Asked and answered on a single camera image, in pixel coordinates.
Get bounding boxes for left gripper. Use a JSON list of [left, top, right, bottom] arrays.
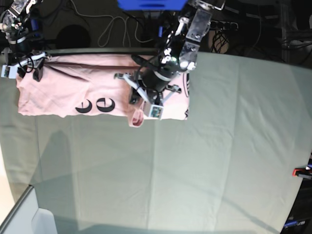
[[114, 71, 182, 119]]

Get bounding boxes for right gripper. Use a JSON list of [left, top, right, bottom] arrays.
[[0, 48, 51, 82]]

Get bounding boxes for pink t-shirt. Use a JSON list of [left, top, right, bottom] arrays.
[[16, 54, 191, 129]]

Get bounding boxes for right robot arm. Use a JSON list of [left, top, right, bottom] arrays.
[[0, 0, 50, 82]]

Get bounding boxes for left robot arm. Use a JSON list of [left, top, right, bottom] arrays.
[[115, 0, 225, 119]]

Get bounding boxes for red black clamp centre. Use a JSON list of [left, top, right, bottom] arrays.
[[158, 25, 163, 39]]

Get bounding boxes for red black clamp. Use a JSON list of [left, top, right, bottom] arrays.
[[292, 165, 312, 180], [158, 25, 163, 39]]

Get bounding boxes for black power strip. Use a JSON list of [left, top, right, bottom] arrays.
[[210, 20, 239, 31]]

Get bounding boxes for grey-green table cloth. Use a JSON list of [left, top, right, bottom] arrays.
[[0, 53, 312, 234]]

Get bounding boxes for white plastic bin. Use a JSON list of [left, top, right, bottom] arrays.
[[31, 208, 58, 234]]

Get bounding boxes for red black clamp right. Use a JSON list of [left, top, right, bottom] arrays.
[[292, 165, 312, 180]]

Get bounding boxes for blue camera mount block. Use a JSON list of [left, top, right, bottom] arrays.
[[117, 0, 187, 11]]

